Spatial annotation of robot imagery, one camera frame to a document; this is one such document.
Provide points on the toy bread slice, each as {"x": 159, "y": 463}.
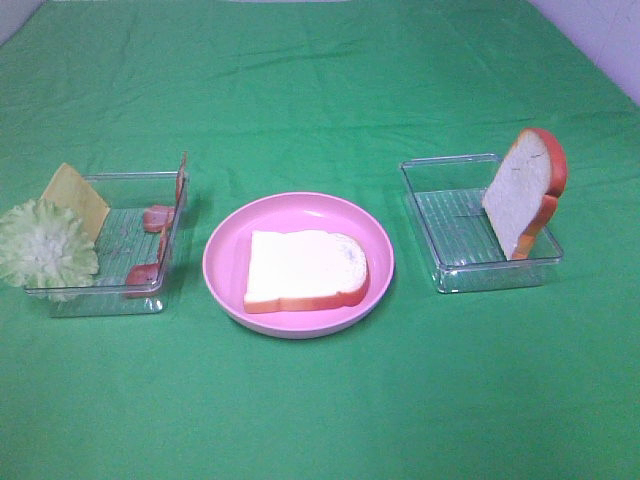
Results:
{"x": 306, "y": 270}
{"x": 524, "y": 193}

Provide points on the toy bacon strip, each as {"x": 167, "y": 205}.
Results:
{"x": 144, "y": 280}
{"x": 158, "y": 217}

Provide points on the toy bacon strip front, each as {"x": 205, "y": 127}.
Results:
{"x": 144, "y": 280}

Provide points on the green toy lettuce leaf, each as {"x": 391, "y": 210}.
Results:
{"x": 45, "y": 249}

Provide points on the pink round plate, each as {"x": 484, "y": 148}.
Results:
{"x": 225, "y": 260}

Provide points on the clear right plastic tray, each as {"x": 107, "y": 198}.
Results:
{"x": 443, "y": 200}

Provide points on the clear plastic tray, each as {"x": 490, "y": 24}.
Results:
{"x": 443, "y": 200}
{"x": 123, "y": 243}

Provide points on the green tablecloth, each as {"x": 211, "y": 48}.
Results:
{"x": 538, "y": 383}

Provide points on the clear left plastic tray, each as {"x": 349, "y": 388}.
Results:
{"x": 123, "y": 243}

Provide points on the yellow toy cheese slice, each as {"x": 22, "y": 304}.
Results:
{"x": 69, "y": 189}

